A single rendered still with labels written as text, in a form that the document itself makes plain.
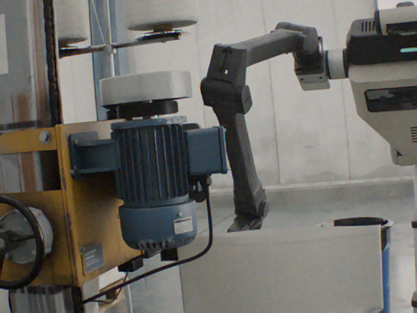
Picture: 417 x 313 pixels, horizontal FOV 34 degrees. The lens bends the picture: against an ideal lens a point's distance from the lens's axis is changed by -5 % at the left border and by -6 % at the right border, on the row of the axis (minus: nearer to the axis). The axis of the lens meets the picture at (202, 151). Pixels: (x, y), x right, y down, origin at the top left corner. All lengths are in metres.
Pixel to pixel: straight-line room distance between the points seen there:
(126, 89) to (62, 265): 0.36
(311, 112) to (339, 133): 0.47
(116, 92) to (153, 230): 0.26
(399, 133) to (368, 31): 0.32
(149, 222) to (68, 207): 0.16
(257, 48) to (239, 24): 8.33
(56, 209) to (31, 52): 0.31
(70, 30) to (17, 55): 0.24
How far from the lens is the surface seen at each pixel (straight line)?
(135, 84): 1.31
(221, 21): 10.10
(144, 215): 1.34
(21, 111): 1.39
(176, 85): 1.33
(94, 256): 1.43
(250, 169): 1.77
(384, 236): 3.88
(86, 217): 1.42
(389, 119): 2.07
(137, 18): 1.49
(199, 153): 1.36
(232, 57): 1.60
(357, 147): 9.69
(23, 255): 1.36
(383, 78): 1.98
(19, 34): 1.39
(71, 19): 1.60
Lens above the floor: 1.33
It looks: 3 degrees down
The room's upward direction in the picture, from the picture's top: 5 degrees counter-clockwise
